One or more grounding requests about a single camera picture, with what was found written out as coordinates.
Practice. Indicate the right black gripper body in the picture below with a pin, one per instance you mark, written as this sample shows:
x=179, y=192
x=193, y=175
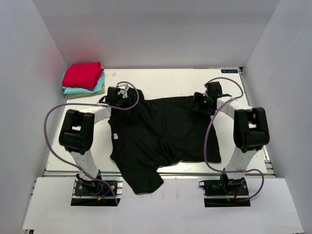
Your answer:
x=204, y=99

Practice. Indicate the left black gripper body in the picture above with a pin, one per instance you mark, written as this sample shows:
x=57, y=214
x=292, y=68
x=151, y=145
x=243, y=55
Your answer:
x=124, y=102

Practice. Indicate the black t-shirt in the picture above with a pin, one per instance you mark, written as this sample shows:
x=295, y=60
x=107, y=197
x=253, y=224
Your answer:
x=158, y=133

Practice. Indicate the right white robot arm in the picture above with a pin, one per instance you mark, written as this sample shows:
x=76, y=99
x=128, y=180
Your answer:
x=250, y=131

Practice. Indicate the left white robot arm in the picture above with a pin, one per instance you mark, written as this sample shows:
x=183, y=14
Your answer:
x=77, y=131

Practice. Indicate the teal folded t-shirt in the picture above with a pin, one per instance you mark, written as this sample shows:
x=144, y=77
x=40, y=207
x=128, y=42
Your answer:
x=96, y=90

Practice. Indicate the blue table label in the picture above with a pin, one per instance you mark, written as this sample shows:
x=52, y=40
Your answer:
x=229, y=71

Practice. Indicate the red folded t-shirt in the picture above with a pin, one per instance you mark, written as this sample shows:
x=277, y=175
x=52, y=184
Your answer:
x=85, y=75

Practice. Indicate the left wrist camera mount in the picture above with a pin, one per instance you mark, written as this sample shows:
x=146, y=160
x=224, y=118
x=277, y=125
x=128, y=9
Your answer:
x=122, y=90

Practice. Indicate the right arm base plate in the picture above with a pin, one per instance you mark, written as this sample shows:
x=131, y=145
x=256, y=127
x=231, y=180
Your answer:
x=225, y=192

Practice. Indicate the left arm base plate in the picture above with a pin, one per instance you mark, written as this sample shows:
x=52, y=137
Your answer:
x=94, y=193

